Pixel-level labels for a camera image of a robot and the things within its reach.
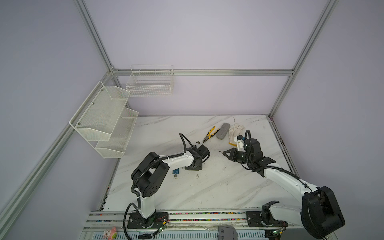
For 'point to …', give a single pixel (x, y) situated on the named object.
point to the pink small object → (113, 230)
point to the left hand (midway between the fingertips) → (194, 167)
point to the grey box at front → (227, 232)
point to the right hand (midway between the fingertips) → (222, 152)
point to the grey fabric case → (223, 131)
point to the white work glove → (233, 132)
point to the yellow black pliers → (210, 134)
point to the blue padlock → (176, 171)
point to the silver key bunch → (198, 175)
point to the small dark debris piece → (198, 142)
